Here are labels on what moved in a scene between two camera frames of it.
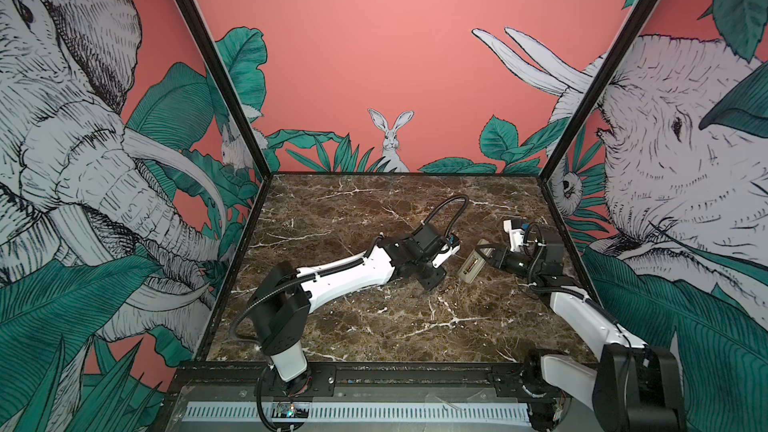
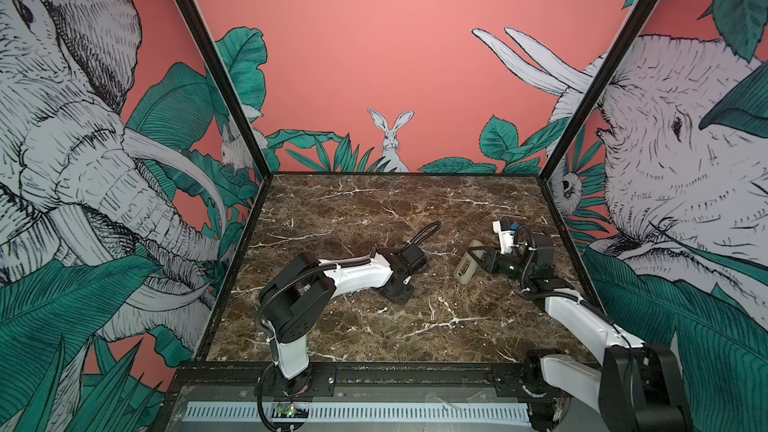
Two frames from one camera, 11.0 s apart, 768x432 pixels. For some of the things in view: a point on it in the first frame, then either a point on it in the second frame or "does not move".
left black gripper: (432, 283) → (405, 297)
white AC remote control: (475, 262) does not move
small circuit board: (290, 409) does not move
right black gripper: (503, 258) does not move
